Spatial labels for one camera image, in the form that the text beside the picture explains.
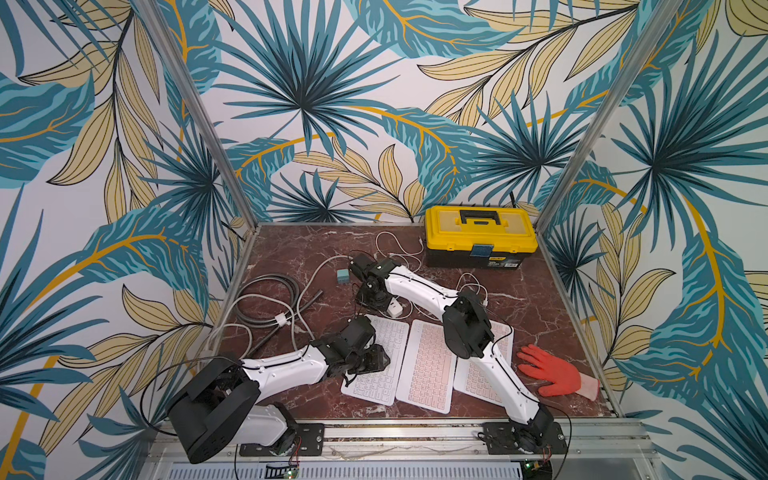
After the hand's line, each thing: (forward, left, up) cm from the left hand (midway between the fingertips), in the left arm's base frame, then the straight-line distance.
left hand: (381, 373), depth 84 cm
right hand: (+21, +6, 0) cm, 22 cm away
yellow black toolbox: (+38, -32, +16) cm, 52 cm away
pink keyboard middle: (0, -13, 0) cm, 13 cm away
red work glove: (0, -51, 0) cm, 51 cm away
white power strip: (+20, -4, +2) cm, 20 cm away
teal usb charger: (+29, +13, +5) cm, 32 cm away
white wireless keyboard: (-3, 0, 0) cm, 3 cm away
